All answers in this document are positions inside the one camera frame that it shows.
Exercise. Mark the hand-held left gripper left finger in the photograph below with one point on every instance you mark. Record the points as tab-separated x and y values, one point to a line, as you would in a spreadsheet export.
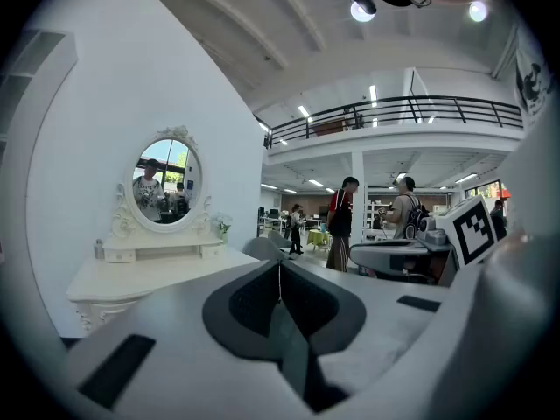
175	348

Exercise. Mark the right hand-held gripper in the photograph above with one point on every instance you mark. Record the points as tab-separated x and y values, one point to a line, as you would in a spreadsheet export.
472	230

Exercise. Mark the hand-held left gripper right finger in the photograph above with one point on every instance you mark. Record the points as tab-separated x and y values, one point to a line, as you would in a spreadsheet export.
376	322

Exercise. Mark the white dressing table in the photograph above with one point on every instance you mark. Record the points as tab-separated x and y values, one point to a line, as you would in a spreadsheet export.
131	278

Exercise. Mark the table with green cloth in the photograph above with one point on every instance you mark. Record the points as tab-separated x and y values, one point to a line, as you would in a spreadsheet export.
318	237

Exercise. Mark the grey chair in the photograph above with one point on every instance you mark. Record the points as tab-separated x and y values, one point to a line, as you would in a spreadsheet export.
262	248

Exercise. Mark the small grey bottle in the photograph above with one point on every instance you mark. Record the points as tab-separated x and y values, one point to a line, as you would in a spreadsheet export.
99	249

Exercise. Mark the vase with white flowers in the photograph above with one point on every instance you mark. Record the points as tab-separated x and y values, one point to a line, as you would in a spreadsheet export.
223	226

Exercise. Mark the black balcony railing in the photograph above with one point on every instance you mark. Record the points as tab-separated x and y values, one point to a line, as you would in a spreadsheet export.
394	112

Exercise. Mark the oval white-framed mirror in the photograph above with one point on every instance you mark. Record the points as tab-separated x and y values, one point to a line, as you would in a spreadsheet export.
166	182

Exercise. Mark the person's white printed shirt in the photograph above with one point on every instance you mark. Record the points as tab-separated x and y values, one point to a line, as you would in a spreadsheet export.
531	86

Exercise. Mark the round ceiling lamp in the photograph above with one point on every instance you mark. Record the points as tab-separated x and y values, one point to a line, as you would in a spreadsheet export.
361	12
478	11

